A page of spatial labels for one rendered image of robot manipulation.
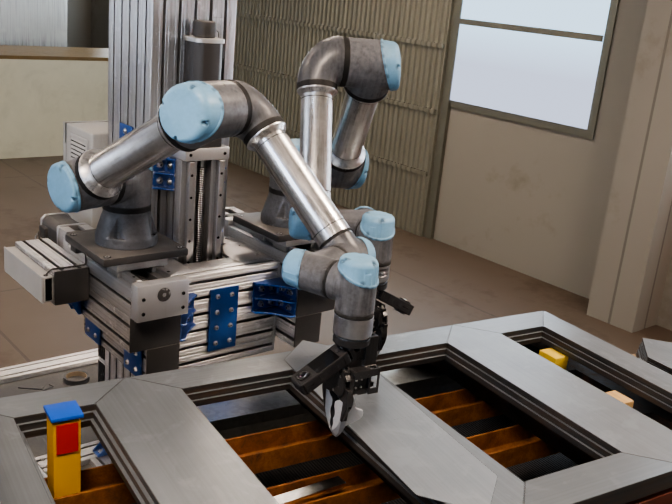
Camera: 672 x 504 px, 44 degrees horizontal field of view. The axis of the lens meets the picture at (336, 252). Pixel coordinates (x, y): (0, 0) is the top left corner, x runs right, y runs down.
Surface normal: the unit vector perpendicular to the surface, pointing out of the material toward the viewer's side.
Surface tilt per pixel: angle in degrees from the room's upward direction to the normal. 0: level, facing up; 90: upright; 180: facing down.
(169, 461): 0
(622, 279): 90
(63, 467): 90
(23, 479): 0
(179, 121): 86
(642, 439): 0
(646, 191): 90
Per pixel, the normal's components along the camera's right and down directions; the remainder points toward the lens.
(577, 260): -0.77, 0.12
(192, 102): -0.46, 0.16
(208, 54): 0.63, 0.29
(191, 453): 0.09, -0.95
